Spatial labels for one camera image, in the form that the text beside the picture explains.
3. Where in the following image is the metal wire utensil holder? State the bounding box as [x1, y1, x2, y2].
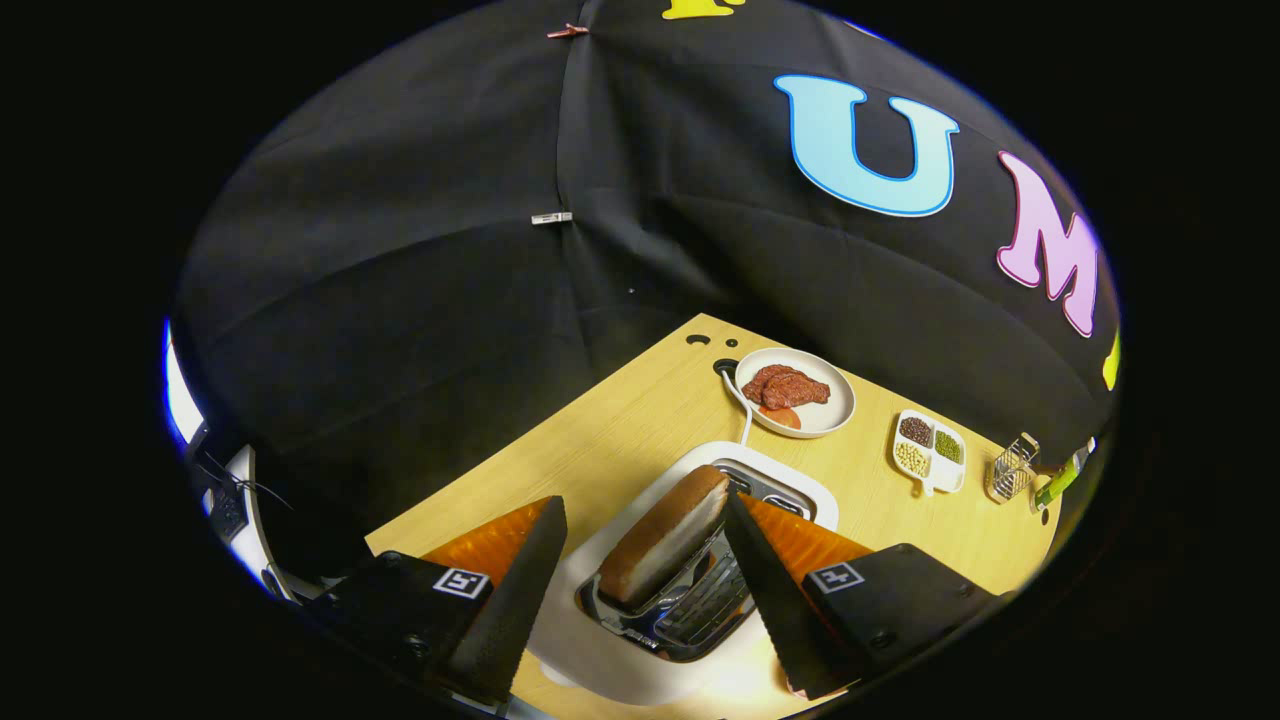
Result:
[985, 432, 1041, 504]

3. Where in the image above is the red meat steak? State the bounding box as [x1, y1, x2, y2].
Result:
[741, 364, 832, 411]

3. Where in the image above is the plain toast bread slice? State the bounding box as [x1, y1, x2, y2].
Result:
[598, 465, 731, 608]

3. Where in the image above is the black backdrop cloth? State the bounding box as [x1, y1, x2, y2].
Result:
[170, 0, 1123, 581]

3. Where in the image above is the white toaster cable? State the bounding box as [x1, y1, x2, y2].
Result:
[722, 368, 753, 448]

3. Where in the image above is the green label drink bottle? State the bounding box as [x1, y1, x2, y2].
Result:
[1030, 438, 1096, 514]

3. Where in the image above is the white toaster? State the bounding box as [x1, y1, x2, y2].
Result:
[528, 441, 841, 706]

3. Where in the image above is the white divided bean dish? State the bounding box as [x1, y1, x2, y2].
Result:
[892, 409, 968, 498]

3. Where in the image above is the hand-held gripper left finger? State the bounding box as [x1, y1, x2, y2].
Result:
[300, 495, 569, 706]

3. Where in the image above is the round white plate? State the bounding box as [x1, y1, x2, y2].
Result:
[734, 347, 857, 440]

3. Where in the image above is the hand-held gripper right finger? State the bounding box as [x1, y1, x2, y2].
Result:
[722, 490, 1006, 701]

